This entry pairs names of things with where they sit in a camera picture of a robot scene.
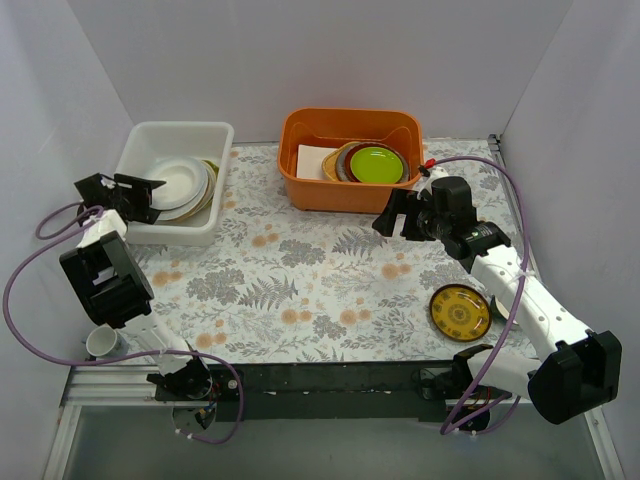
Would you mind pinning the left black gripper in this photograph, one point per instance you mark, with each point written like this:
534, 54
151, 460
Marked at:
125, 195

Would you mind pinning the small white paper plate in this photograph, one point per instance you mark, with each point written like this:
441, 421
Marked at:
183, 179

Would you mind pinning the white ceramic cup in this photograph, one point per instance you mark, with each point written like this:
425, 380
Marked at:
105, 342

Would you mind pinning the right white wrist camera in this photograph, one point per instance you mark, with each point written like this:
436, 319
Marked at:
430, 172

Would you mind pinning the orange plastic bin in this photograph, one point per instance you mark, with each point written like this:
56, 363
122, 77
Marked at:
333, 128

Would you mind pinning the white plastic bin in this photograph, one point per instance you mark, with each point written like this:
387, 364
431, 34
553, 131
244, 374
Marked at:
152, 141

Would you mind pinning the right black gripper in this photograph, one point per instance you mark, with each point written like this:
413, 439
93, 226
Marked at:
409, 220

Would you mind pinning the white bowl teal rim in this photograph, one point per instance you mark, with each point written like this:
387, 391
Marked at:
498, 312

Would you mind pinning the white paper sheet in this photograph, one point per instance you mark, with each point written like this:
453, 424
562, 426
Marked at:
310, 160

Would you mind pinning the grey speckled plate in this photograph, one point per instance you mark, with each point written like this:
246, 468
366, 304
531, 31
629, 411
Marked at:
342, 171

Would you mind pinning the white watermelon pattern plate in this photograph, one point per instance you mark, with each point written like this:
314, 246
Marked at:
213, 172

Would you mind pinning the small woven bamboo tray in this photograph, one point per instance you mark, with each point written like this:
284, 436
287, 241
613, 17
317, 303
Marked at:
328, 166

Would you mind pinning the black aluminium base frame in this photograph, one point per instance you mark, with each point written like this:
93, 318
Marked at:
422, 390

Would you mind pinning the lime green round plate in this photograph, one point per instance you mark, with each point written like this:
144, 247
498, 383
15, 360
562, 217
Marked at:
376, 165

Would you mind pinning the dark red plate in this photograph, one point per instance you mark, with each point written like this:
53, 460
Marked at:
368, 144

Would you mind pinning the large white paper plate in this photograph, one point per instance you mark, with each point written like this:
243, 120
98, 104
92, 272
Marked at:
180, 214

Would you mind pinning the yellow brown ornate plate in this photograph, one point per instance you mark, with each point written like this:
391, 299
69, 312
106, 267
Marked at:
460, 313

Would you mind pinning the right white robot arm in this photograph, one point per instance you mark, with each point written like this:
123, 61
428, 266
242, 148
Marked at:
530, 310

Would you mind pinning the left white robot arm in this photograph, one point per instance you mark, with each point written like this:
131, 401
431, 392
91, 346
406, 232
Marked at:
112, 288

